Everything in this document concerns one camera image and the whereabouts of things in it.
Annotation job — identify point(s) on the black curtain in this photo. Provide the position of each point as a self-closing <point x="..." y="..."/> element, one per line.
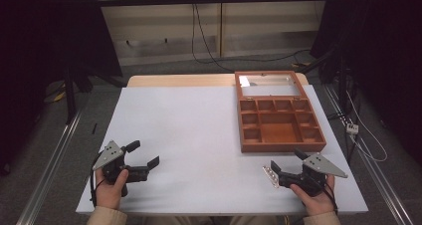
<point x="381" y="52"/>
<point x="40" y="52"/>

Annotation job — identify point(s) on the brown wooden jewelry box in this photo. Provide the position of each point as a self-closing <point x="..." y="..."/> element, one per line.
<point x="277" y="118"/>

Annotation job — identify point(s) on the person's right hand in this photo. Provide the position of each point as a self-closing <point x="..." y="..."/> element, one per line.
<point x="315" y="203"/>

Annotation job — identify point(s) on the black metal stand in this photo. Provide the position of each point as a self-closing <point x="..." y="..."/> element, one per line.
<point x="70" y="95"/>

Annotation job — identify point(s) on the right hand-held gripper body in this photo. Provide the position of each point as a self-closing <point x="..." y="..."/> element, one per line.
<point x="315" y="172"/>

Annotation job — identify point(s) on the white power plug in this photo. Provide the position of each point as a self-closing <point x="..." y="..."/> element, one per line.
<point x="352" y="128"/>

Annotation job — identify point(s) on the person's left hand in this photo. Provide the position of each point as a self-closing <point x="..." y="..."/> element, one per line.
<point x="109" y="191"/>

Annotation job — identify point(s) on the small black stick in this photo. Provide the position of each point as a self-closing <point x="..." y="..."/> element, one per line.
<point x="94" y="128"/>

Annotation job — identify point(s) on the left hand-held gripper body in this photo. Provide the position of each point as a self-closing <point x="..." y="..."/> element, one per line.
<point x="111" y="158"/>

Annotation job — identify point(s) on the aluminium floor rail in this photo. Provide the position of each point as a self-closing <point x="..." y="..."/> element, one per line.
<point x="49" y="172"/>
<point x="381" y="181"/>

